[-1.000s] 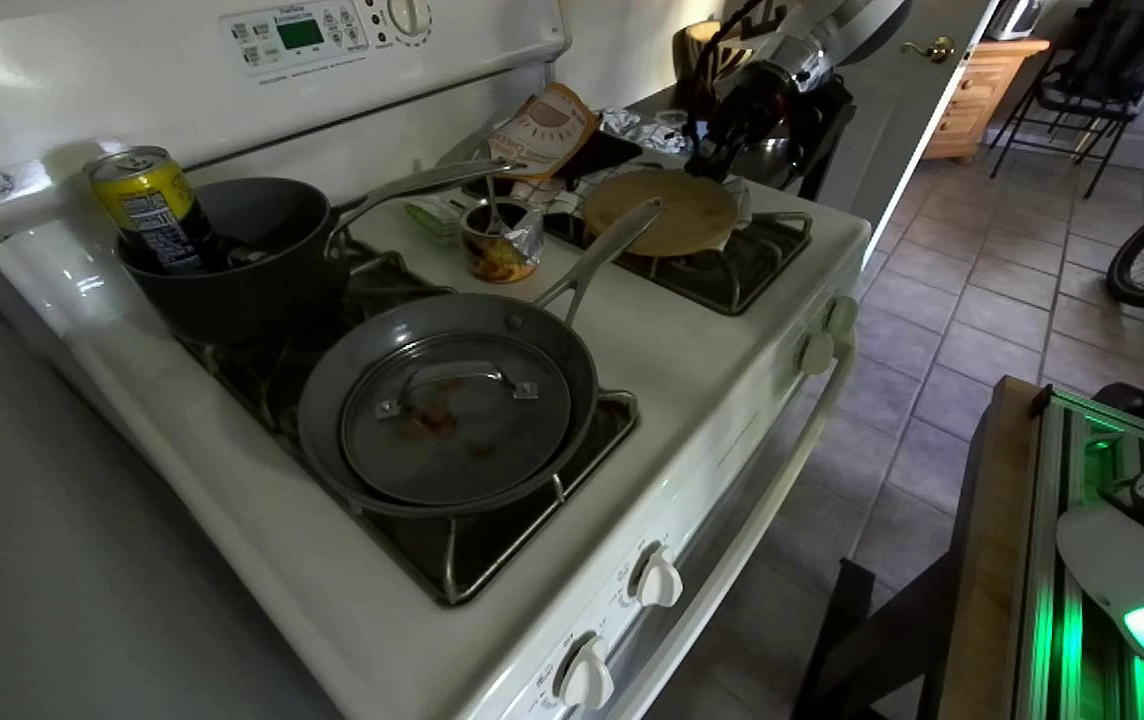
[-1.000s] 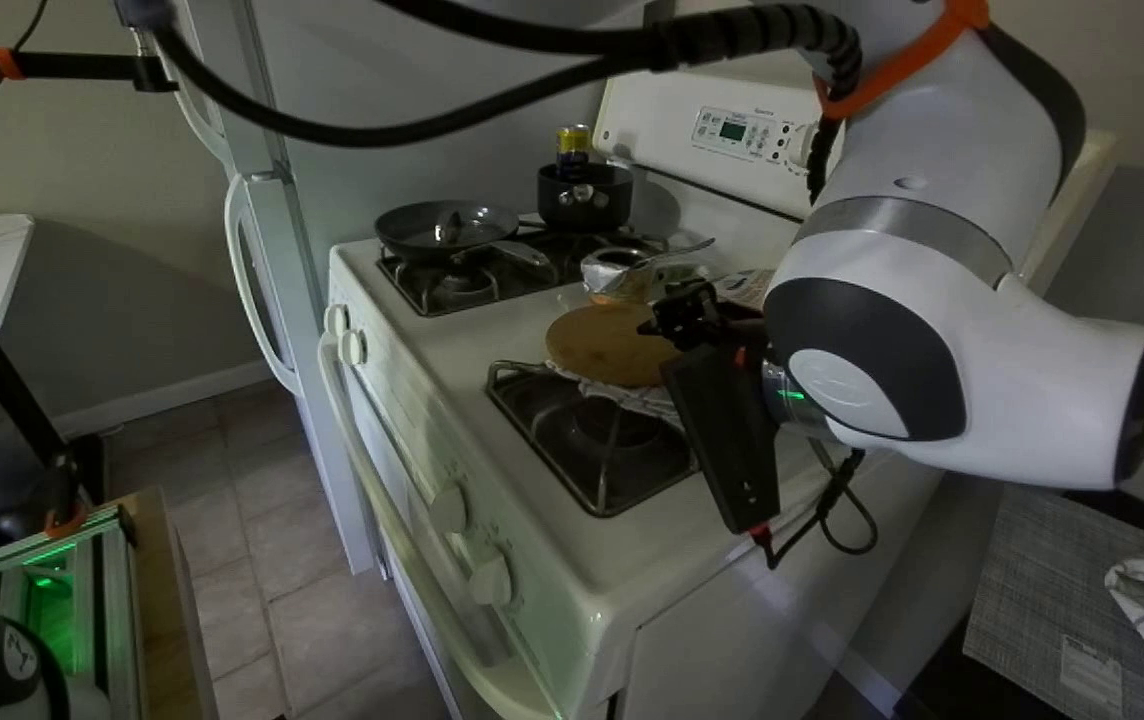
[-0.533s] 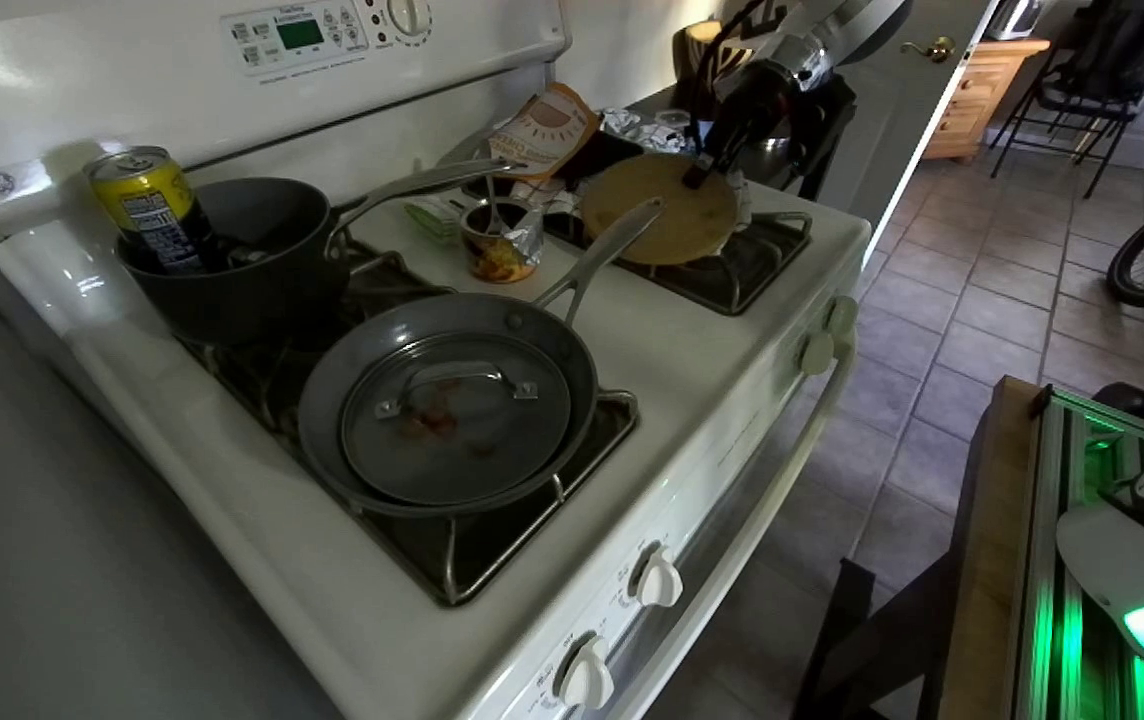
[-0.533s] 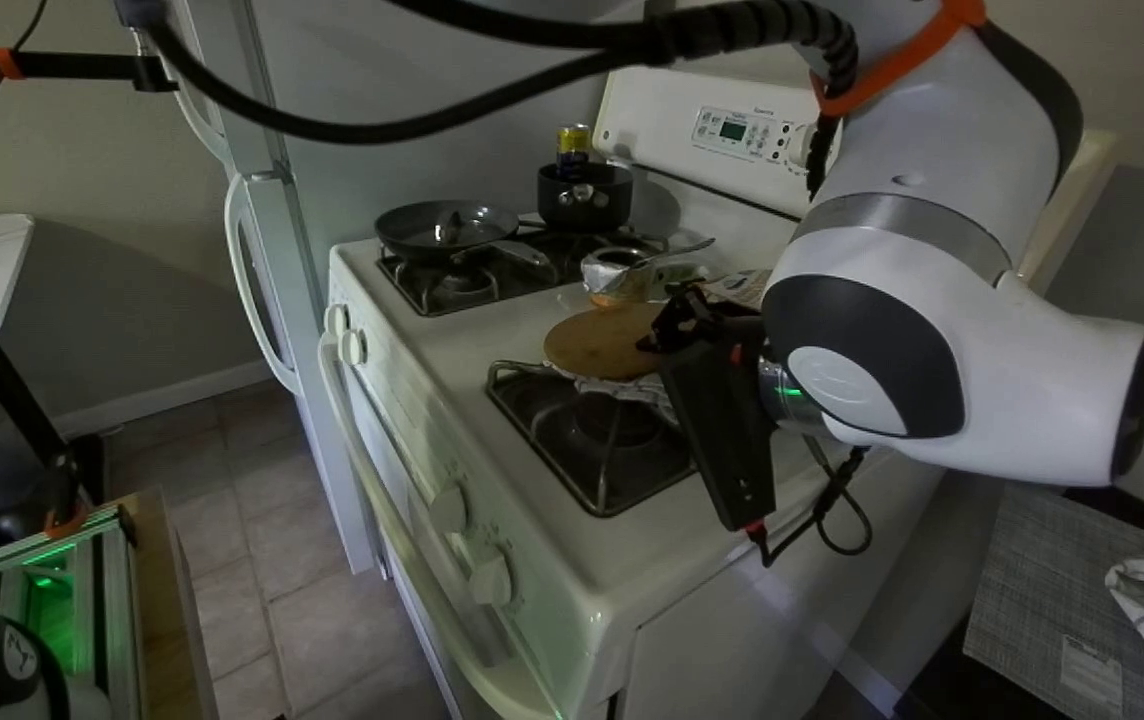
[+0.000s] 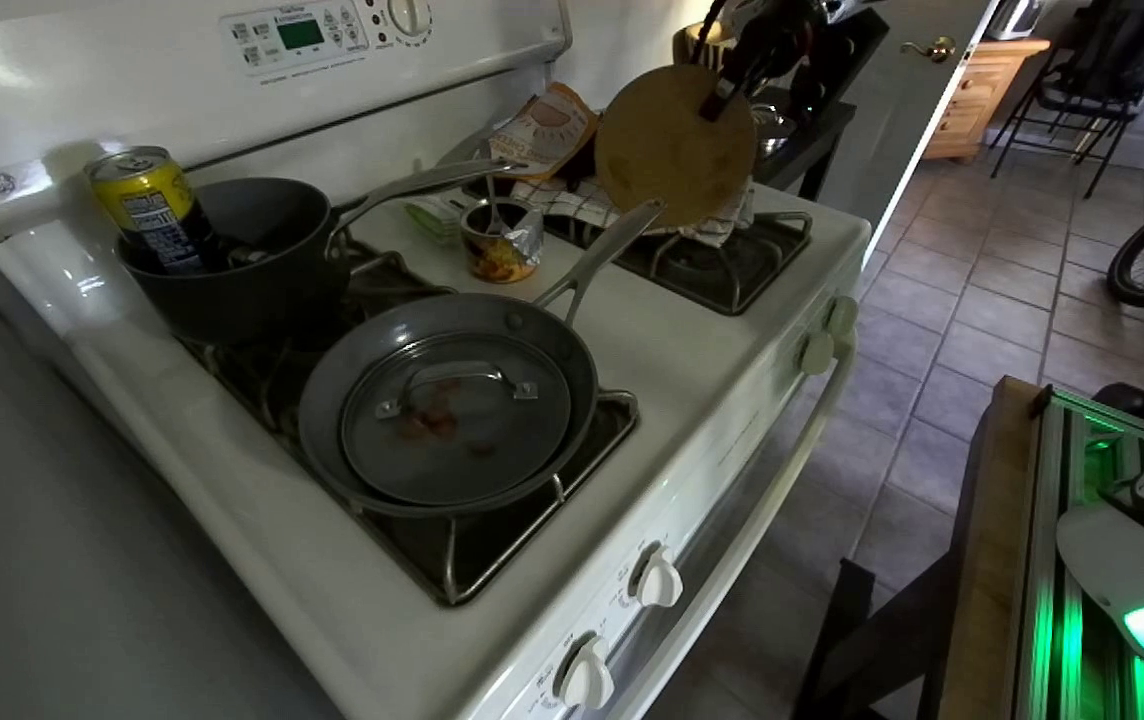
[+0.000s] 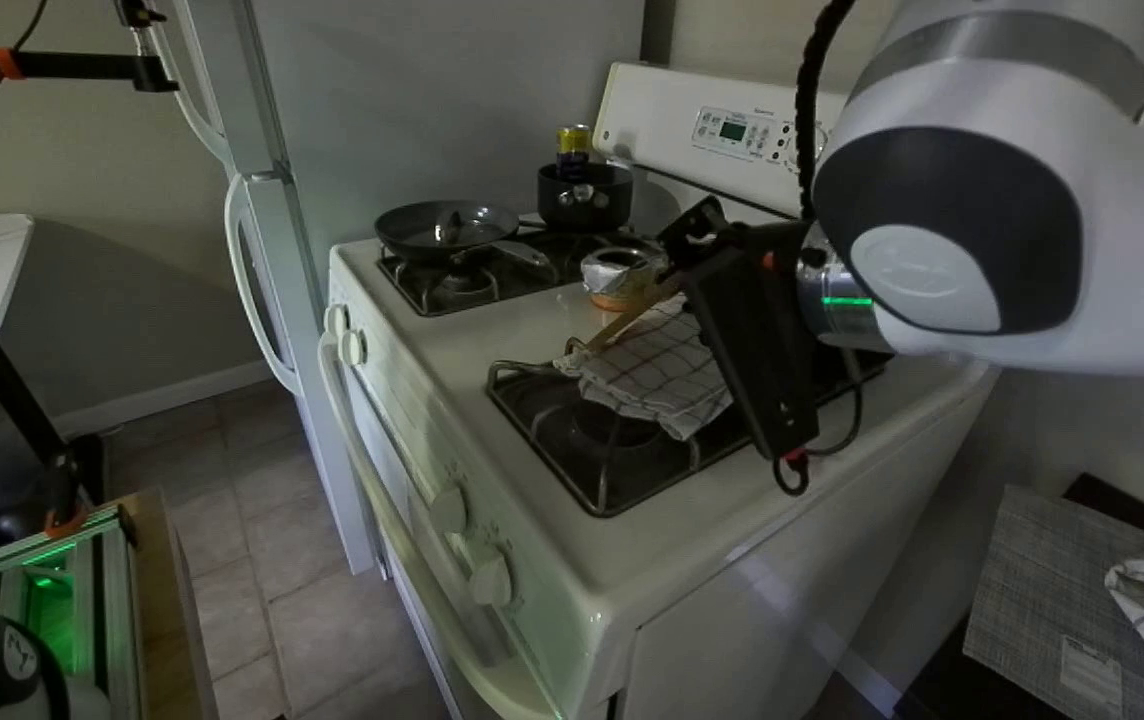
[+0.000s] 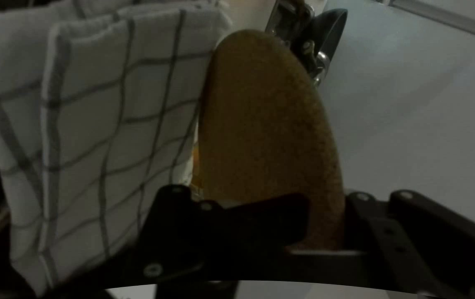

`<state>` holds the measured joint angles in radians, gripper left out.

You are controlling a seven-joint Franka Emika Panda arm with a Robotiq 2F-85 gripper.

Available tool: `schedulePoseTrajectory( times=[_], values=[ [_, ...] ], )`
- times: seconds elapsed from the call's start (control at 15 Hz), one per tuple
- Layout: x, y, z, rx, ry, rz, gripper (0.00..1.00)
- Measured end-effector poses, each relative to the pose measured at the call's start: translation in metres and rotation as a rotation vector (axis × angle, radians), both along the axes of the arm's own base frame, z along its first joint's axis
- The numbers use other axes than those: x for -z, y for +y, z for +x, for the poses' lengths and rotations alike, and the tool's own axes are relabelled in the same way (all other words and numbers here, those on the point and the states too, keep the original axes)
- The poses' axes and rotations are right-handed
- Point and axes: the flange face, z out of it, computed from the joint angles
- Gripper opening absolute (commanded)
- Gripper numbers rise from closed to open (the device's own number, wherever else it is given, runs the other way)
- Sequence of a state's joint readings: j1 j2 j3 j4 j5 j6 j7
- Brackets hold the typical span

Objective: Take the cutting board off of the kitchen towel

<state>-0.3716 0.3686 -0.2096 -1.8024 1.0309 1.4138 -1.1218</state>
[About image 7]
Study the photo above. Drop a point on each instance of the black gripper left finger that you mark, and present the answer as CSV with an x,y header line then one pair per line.
x,y
221,238

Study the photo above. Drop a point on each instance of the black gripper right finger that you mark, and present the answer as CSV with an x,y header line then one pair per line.
x,y
437,250

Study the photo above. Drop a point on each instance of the round cork cutting board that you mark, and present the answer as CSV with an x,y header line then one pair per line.
x,y
264,134

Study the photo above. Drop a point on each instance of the white checkered kitchen towel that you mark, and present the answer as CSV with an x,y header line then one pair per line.
x,y
93,139

